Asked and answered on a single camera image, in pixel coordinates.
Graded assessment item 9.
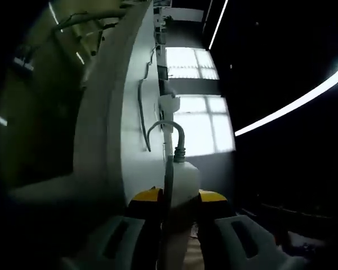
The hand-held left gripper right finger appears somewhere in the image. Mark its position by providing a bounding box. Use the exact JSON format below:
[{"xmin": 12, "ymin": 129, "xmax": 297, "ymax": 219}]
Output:
[{"xmin": 197, "ymin": 188, "xmax": 302, "ymax": 270}]

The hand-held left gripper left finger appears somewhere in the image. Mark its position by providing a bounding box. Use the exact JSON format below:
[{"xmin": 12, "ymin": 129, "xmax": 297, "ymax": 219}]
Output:
[{"xmin": 60, "ymin": 187, "xmax": 163, "ymax": 270}]

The white power strip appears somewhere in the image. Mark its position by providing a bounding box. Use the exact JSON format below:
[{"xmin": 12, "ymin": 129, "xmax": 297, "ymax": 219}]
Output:
[{"xmin": 161, "ymin": 154, "xmax": 201, "ymax": 270}]

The white power strip cable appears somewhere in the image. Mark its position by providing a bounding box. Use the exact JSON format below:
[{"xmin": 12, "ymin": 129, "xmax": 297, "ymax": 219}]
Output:
[{"xmin": 137, "ymin": 47, "xmax": 188, "ymax": 164}]

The long ceiling light strip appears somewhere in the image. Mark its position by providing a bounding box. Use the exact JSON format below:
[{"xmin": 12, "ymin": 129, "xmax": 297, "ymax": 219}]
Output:
[
  {"xmin": 234, "ymin": 60, "xmax": 338, "ymax": 138},
  {"xmin": 208, "ymin": 0, "xmax": 229, "ymax": 51}
]

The large office window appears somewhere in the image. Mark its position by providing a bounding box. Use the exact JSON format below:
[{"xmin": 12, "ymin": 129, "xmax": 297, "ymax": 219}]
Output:
[
  {"xmin": 164, "ymin": 47, "xmax": 221, "ymax": 82},
  {"xmin": 171, "ymin": 94, "xmax": 237, "ymax": 158}
]

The white printer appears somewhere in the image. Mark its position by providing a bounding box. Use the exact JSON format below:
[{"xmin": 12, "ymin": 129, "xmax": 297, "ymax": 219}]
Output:
[{"xmin": 158, "ymin": 94, "xmax": 181, "ymax": 114}]

